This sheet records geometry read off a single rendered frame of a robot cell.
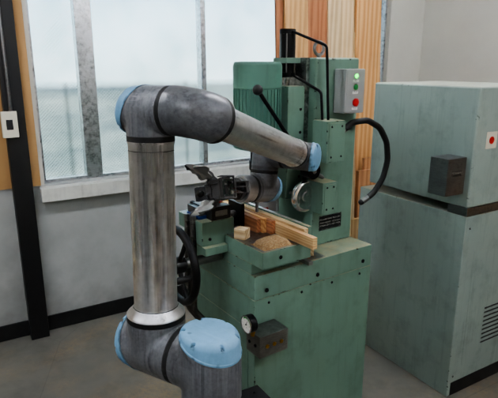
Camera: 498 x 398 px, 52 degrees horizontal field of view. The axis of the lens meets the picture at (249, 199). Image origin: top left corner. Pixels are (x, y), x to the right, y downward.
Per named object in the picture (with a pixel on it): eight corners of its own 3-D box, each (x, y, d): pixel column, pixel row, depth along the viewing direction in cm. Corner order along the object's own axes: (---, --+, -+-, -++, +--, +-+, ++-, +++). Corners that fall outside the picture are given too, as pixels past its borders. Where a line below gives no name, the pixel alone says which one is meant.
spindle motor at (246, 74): (224, 147, 191) (223, 61, 183) (262, 143, 201) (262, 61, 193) (250, 154, 177) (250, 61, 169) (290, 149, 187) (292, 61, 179)
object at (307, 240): (209, 204, 224) (209, 196, 223) (213, 204, 225) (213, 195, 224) (312, 249, 170) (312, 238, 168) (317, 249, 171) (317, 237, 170)
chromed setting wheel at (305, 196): (288, 213, 190) (289, 181, 187) (314, 208, 197) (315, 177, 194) (294, 215, 188) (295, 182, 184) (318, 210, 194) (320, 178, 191)
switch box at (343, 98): (333, 112, 192) (334, 69, 188) (352, 111, 197) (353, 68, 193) (344, 114, 187) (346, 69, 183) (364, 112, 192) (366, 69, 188)
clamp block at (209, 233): (183, 236, 192) (182, 213, 190) (214, 230, 199) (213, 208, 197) (202, 247, 180) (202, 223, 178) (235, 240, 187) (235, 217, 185)
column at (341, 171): (275, 232, 218) (277, 58, 200) (315, 223, 230) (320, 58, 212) (310, 247, 200) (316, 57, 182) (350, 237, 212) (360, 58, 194)
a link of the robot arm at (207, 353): (218, 421, 117) (217, 352, 113) (162, 397, 126) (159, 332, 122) (254, 388, 130) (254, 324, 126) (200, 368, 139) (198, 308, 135)
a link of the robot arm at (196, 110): (205, 78, 107) (327, 142, 164) (160, 78, 113) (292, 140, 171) (196, 133, 106) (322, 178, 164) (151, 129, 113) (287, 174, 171)
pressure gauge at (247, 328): (240, 334, 173) (239, 312, 171) (249, 331, 175) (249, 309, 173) (250, 342, 168) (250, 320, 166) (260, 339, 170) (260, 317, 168)
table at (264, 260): (157, 228, 211) (156, 214, 209) (220, 215, 228) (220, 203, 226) (239, 277, 163) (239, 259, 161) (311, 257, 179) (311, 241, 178)
